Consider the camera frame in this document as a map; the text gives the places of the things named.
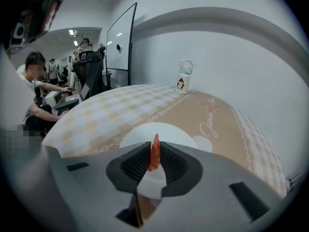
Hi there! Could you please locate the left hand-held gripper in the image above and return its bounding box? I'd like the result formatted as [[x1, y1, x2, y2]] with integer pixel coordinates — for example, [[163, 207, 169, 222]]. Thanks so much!
[[0, 47, 73, 217]]

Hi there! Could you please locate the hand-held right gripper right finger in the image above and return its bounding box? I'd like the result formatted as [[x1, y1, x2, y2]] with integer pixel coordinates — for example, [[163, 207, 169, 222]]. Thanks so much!
[[144, 141, 287, 232]]

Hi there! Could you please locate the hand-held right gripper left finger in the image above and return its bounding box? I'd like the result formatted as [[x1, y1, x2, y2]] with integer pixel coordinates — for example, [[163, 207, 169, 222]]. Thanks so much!
[[44, 141, 153, 232]]

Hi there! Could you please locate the small orange shrimp toy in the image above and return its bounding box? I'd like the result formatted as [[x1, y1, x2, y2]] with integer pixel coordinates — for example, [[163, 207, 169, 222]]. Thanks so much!
[[147, 133, 162, 173]]

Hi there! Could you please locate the white round plate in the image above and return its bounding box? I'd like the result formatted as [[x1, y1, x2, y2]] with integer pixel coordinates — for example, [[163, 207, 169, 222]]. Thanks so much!
[[119, 122, 197, 200]]

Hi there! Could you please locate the grey laptop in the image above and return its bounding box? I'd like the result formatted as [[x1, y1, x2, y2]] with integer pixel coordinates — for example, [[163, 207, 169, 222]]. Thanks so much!
[[79, 83, 91, 102]]

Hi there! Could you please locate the round checkered table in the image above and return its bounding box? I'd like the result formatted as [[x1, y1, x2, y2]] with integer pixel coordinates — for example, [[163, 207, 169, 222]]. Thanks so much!
[[42, 83, 288, 222]]

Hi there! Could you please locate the black office chair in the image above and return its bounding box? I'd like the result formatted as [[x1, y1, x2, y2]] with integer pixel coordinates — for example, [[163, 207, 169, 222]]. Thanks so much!
[[54, 46, 112, 111]]

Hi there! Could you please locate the black-framed whiteboard stand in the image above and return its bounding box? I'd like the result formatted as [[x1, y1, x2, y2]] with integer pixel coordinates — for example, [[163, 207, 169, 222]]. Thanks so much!
[[105, 2, 139, 87]]

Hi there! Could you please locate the white water bottle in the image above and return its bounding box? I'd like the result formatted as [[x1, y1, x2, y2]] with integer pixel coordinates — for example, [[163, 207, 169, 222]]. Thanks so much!
[[174, 59, 195, 95]]

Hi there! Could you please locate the black head-worn camera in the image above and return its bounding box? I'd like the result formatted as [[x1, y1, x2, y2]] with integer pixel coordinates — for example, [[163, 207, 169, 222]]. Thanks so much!
[[11, 20, 31, 44]]

